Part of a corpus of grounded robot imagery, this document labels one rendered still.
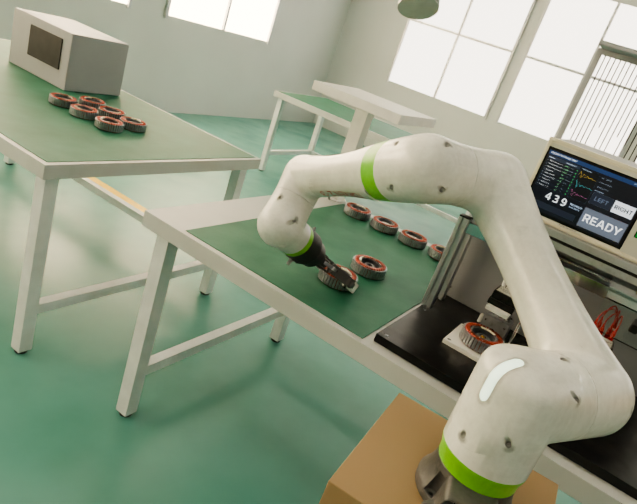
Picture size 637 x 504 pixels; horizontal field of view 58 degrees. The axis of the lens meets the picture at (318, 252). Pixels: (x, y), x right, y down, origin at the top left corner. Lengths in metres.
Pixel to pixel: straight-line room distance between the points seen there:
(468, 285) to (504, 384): 1.02
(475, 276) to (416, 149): 0.86
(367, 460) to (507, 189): 0.52
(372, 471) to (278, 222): 0.61
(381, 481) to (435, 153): 0.52
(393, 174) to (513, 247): 0.24
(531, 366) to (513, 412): 0.07
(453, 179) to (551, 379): 0.36
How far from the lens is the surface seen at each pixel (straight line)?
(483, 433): 0.82
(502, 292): 1.56
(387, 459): 0.94
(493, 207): 1.05
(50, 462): 1.96
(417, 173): 0.96
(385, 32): 8.77
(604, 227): 1.57
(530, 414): 0.80
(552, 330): 0.96
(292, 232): 1.30
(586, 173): 1.56
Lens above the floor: 1.38
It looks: 21 degrees down
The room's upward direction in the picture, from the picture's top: 19 degrees clockwise
